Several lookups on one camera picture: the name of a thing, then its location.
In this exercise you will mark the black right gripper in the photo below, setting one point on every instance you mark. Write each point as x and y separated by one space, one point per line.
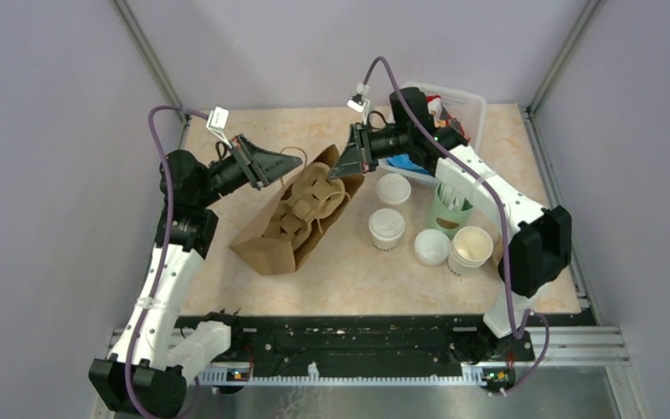
357 155

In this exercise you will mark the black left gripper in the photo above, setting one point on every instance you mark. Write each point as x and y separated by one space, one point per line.
264 166

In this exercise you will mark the white cup lid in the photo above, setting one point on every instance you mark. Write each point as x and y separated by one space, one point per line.
386 223
393 187

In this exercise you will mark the brown paper bag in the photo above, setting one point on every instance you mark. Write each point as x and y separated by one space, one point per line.
268 256

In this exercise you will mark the white paper cup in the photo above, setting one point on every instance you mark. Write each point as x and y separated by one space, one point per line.
385 243
394 204

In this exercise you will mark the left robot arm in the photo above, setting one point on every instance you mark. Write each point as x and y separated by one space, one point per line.
143 373

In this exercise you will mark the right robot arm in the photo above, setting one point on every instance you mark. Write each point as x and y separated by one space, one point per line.
536 241

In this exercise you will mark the blue snack packet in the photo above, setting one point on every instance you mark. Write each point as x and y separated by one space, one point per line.
403 162

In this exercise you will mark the red snack packet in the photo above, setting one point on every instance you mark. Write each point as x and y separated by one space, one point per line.
442 117

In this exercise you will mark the green straw holder cup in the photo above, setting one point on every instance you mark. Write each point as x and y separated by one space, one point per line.
444 220

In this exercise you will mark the stack of white lids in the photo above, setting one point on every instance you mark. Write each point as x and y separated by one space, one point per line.
432 247

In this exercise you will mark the white plastic basket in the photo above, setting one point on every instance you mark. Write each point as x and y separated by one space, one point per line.
470 108

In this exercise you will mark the stack of paper cups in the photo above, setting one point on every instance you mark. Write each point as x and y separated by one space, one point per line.
471 247

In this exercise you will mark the brown cardboard cup carrier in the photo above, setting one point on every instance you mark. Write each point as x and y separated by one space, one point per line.
496 256

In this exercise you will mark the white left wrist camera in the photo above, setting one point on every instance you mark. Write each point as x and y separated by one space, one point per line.
216 122

